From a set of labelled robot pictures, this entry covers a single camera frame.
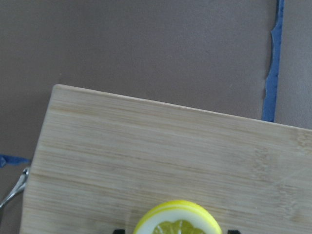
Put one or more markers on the bamboo cutting board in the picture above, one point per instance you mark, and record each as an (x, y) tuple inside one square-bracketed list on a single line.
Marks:
[(103, 160)]

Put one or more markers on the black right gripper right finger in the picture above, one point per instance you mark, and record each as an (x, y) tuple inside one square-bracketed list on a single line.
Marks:
[(233, 232)]

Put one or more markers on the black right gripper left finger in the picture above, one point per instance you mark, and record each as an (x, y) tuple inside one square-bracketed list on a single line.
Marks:
[(119, 231)]

